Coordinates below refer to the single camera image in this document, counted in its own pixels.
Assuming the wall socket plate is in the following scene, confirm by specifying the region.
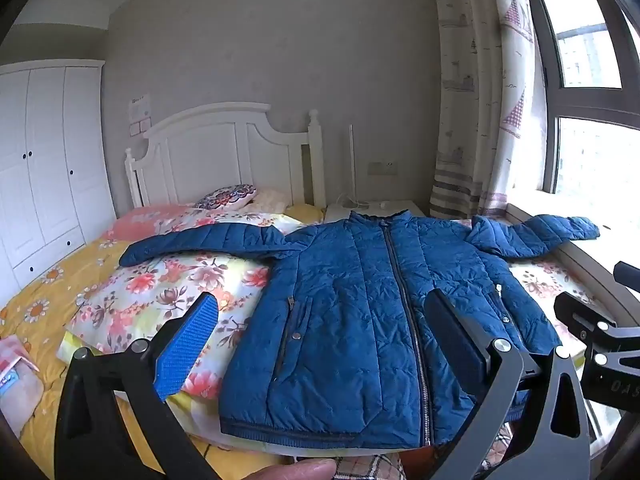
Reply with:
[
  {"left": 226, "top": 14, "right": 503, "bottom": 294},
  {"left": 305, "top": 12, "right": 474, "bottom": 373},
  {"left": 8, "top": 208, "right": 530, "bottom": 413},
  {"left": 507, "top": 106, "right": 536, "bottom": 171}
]
[{"left": 368, "top": 160, "right": 398, "bottom": 177}]

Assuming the patterned curtain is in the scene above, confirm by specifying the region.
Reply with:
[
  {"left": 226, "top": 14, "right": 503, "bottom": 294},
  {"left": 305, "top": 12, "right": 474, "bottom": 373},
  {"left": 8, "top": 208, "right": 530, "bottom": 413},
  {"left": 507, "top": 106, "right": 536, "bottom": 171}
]
[{"left": 430, "top": 0, "right": 547, "bottom": 219}]

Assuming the pink package on bed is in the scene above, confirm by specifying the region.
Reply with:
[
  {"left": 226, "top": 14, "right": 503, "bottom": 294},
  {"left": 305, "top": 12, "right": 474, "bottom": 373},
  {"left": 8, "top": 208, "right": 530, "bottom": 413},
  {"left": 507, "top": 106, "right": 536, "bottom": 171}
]
[{"left": 0, "top": 335, "right": 43, "bottom": 438}]

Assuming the dark window frame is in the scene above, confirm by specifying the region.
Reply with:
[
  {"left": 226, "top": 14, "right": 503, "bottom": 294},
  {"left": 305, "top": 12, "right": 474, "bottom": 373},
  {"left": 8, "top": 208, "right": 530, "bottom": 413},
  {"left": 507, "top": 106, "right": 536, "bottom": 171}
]
[{"left": 529, "top": 0, "right": 639, "bottom": 193}]

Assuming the floral quilt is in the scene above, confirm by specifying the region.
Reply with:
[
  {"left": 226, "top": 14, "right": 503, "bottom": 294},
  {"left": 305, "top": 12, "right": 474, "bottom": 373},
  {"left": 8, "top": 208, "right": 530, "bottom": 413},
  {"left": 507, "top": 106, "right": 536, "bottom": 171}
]
[{"left": 56, "top": 204, "right": 601, "bottom": 461}]

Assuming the white nightstand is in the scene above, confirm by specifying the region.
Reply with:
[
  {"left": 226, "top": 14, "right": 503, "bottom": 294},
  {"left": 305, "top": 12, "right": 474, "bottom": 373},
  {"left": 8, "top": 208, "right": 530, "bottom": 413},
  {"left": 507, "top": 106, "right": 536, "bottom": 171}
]
[{"left": 324, "top": 200, "right": 424, "bottom": 222}]

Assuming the white wooden headboard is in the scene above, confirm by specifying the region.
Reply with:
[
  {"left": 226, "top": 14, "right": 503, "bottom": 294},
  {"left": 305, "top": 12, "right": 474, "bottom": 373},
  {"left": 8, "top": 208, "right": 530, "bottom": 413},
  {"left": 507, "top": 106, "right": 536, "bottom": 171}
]
[{"left": 125, "top": 102, "right": 326, "bottom": 208}]

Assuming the patterned round cushion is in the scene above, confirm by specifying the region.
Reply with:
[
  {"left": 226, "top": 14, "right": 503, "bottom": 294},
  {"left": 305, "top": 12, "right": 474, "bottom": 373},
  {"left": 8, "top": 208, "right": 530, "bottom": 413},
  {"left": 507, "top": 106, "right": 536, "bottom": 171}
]
[{"left": 194, "top": 184, "right": 258, "bottom": 211}]

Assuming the white stick lamp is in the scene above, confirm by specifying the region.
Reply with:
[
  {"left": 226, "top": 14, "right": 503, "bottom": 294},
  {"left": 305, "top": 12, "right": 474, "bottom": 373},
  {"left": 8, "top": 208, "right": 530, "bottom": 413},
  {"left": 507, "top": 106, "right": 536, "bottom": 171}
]
[{"left": 336, "top": 124, "right": 369, "bottom": 210}]

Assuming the white wardrobe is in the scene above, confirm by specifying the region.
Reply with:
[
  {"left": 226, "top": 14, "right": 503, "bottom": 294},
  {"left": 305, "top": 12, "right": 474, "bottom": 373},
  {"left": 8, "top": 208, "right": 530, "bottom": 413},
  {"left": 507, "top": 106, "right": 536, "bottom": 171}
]
[{"left": 1, "top": 60, "right": 116, "bottom": 304}]

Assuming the plaid cloth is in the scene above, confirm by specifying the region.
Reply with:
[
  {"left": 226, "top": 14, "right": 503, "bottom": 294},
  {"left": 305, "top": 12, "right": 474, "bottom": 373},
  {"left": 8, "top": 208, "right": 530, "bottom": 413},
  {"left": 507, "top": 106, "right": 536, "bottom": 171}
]
[{"left": 334, "top": 424, "right": 513, "bottom": 479}]

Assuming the cream pillow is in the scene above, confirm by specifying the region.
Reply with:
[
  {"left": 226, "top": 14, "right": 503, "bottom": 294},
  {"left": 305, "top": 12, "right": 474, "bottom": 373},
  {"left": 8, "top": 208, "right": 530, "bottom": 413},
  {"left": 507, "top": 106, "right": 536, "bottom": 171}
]
[{"left": 243, "top": 188, "right": 291, "bottom": 214}]

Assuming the bare fingertip at bottom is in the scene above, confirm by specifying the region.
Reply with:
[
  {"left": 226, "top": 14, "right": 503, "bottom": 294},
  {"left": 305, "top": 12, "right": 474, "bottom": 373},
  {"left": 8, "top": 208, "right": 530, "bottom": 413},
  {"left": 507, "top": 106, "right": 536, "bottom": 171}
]
[{"left": 245, "top": 458, "right": 337, "bottom": 480}]

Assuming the blue quilted puffer jacket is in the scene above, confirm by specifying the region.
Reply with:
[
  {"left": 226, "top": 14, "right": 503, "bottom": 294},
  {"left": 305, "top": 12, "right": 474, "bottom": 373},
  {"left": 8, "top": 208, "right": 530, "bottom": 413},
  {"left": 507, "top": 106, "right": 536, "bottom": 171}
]
[{"left": 120, "top": 212, "right": 599, "bottom": 450}]

